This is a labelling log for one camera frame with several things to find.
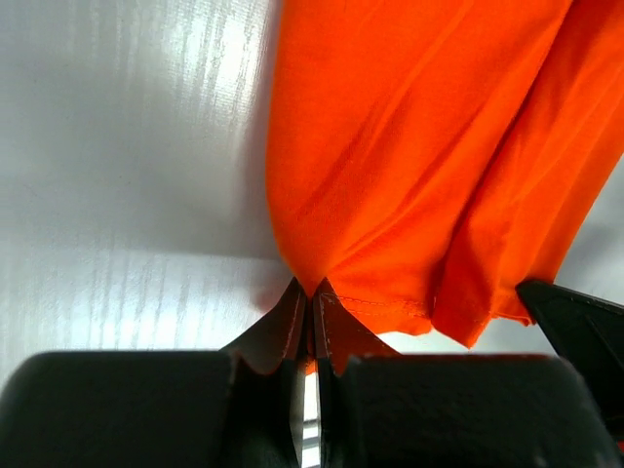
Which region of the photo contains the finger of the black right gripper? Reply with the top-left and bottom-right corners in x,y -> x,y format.
516,280 -> 623,429

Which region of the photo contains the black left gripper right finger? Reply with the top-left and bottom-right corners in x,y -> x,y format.
311,283 -> 623,467

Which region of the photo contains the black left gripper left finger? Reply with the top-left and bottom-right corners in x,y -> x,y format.
1,282 -> 307,467

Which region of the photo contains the orange t shirt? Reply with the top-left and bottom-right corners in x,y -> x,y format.
266,1 -> 623,347

